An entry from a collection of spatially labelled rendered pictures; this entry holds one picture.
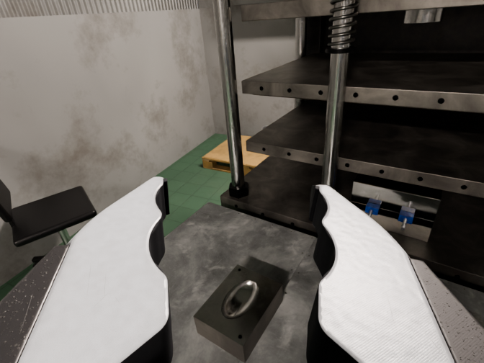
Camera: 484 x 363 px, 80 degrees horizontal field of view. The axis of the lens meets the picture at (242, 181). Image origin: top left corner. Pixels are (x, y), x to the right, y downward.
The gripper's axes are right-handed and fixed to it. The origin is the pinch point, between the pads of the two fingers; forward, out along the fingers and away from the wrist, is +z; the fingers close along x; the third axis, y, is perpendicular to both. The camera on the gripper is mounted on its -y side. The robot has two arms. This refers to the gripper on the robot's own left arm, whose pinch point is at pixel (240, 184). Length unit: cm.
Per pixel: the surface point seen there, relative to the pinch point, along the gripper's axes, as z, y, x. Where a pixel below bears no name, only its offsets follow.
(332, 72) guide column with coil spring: 83, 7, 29
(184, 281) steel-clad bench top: 54, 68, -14
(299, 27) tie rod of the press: 160, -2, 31
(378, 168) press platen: 77, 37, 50
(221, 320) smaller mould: 35, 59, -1
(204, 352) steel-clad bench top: 31, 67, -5
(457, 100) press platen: 68, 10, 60
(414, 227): 69, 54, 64
